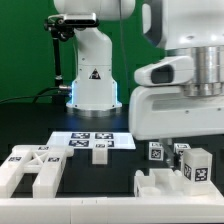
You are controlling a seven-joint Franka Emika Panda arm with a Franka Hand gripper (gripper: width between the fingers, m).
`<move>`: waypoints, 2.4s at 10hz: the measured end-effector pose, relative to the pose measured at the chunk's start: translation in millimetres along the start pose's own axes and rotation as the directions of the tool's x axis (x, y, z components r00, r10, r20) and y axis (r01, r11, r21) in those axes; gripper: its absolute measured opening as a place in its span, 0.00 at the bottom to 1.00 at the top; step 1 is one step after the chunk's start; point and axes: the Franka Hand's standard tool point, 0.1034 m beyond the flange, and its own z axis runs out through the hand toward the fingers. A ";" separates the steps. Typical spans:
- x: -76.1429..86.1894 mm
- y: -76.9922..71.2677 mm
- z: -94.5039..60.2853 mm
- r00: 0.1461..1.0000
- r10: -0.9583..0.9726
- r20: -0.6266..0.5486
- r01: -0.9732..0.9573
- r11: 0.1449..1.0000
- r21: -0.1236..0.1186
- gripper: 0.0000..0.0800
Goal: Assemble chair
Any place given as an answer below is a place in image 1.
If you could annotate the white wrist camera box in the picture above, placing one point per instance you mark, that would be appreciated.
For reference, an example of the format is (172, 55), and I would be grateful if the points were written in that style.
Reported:
(170, 71)

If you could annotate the white U-shaped fence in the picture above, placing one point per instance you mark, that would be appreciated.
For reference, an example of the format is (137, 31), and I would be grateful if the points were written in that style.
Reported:
(121, 210)

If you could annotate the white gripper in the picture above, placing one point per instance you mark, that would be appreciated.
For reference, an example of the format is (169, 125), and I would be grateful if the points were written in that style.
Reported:
(164, 112)

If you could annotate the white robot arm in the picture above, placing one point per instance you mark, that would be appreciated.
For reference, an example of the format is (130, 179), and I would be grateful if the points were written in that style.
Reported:
(192, 28)

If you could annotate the white chair seat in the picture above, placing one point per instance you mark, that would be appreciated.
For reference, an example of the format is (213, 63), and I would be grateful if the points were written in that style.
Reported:
(166, 182)

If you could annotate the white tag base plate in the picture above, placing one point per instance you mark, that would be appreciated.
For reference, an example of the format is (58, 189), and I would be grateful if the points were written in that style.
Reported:
(85, 140)

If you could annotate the white chair back frame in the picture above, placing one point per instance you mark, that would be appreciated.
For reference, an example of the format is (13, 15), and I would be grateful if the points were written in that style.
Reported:
(46, 161)

